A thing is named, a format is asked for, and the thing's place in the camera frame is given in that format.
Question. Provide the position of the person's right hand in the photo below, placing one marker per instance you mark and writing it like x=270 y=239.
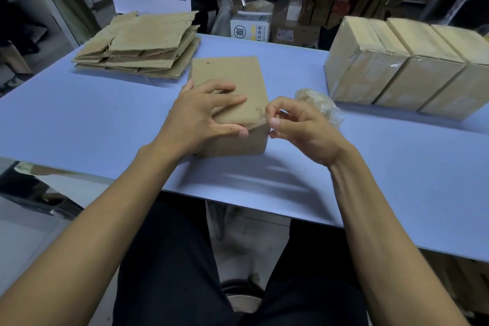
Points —
x=313 y=134

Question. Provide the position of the person's left hand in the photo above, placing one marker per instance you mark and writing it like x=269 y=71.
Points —
x=191 y=123

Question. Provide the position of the person's left middle finger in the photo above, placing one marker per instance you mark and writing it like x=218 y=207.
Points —
x=216 y=85

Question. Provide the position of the person's left thumb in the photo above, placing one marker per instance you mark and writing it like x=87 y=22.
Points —
x=231 y=131

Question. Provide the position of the person's right thumb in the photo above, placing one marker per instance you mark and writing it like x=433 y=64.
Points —
x=280 y=129

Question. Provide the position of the clear tape strip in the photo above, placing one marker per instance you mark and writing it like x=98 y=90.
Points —
x=263 y=117

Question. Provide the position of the plain brown cardboard box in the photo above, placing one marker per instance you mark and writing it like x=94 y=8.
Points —
x=238 y=77

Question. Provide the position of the person's left forearm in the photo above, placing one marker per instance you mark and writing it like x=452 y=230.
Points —
x=88 y=238

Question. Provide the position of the person's right forearm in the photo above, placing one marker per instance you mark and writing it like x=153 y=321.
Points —
x=386 y=249

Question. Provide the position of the crumpled clear tape ball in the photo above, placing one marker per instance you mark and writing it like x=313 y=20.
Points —
x=323 y=104

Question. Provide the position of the white printed carton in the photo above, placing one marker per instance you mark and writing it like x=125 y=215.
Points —
x=250 y=27

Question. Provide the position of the pile of flattened cardboard boxes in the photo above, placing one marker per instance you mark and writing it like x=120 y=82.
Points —
x=145 y=45

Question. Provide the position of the large brown background carton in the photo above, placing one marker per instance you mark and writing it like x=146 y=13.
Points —
x=296 y=33

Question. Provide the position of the tape-wrapped cardboard box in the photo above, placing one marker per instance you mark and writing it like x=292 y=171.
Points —
x=462 y=85
x=418 y=69
x=361 y=62

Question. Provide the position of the small white background box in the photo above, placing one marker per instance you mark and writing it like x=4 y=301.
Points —
x=294 y=8

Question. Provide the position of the person's black trousers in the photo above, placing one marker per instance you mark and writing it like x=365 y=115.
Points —
x=172 y=272

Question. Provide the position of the round stool base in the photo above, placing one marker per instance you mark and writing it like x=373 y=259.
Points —
x=242 y=295

